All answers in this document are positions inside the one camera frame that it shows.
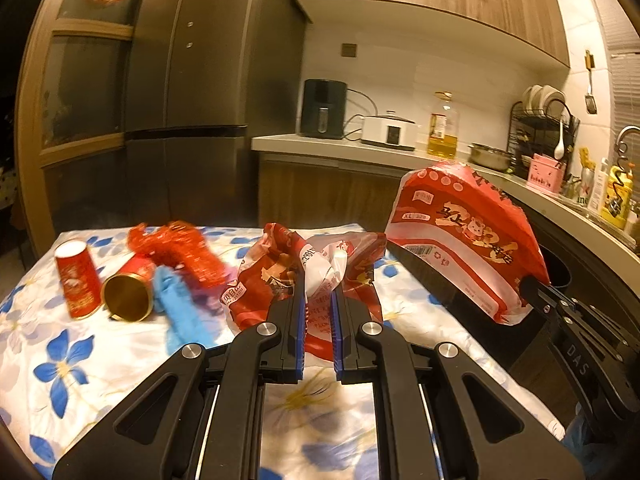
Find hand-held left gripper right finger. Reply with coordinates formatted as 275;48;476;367
332;287;586;480

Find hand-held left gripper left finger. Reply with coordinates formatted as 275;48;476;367
52;270;307;480

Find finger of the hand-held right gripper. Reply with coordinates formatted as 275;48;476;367
520;276;640;358
520;287;573;328

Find black trash bin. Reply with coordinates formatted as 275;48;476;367
537;242;573;288

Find red and white plastic bag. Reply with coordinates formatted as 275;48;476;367
220;222;388;361

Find red printed packaging bag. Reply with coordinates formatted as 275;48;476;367
384;160;551;328

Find blue cloth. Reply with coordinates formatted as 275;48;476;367
562;410;601;458

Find yellow bottle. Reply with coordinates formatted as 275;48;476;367
600;170;633;226

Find white bottle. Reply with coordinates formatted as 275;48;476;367
587;157;611;213

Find pink utensil holder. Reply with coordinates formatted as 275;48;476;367
526;154;566;193

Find kitchen counter with cabinets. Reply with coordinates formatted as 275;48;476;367
251;132;640;361

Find crinkled red plastic bag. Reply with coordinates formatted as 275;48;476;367
127;220;226;286

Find steel pot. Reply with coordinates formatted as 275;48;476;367
467;142;515;171

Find metal faucet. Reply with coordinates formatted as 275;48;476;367
615;126;640;161

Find red cup with gold inside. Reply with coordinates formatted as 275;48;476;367
101;255;157;323

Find black dish rack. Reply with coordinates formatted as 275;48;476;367
510;84;581;181

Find cooking oil bottle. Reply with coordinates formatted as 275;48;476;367
426;91;460;160

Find hanging slotted spatula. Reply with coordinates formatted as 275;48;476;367
584;50;598;115

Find blue floral tablecloth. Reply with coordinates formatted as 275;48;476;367
0;220;568;480

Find white electric cooker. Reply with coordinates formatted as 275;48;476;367
361;110;418;151

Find red paper cup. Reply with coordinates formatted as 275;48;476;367
54;241;103;320

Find black air fryer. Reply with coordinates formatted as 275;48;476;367
300;78;347;139

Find dark grey refrigerator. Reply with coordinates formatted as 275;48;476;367
117;0;321;231

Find wooden glass door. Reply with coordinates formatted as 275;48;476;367
17;0;161;246

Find window blinds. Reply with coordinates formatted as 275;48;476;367
580;0;640;131

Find polka dot tablecloth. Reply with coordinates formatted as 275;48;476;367
0;165;16;206

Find appliance power cable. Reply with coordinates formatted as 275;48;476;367
342;87;381;141

